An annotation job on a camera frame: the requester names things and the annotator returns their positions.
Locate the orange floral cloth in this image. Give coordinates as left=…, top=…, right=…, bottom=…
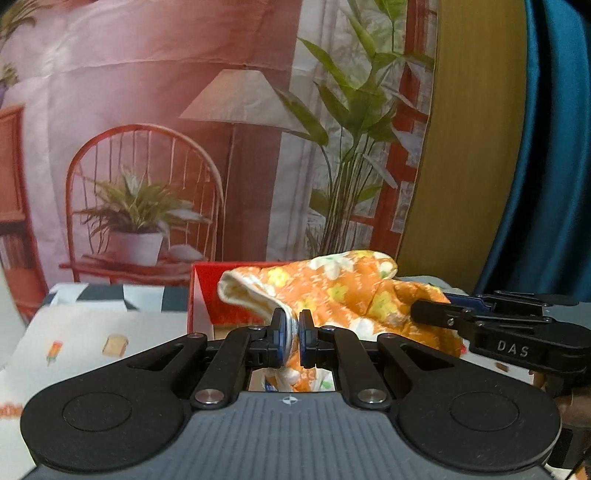
left=217, top=249, right=465, bottom=393

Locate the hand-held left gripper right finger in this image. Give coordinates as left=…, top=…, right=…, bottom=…
left=299, top=310, right=455, bottom=411

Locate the white printed blanket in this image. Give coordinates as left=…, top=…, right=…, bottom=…
left=0, top=276, right=555, bottom=480

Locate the red printed cardboard box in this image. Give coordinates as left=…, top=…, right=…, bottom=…
left=187, top=261, right=287, bottom=343

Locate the person's right hand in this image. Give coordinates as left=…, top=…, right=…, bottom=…
left=529, top=369, right=591, bottom=428

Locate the printed room scene backdrop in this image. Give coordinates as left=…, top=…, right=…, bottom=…
left=0, top=0, right=440, bottom=324

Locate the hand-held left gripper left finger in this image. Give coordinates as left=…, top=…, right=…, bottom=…
left=127, top=308, right=291, bottom=411

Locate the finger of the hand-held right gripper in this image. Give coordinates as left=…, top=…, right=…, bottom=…
left=410, top=299, right=476, bottom=329
left=444, top=291, right=578, bottom=317

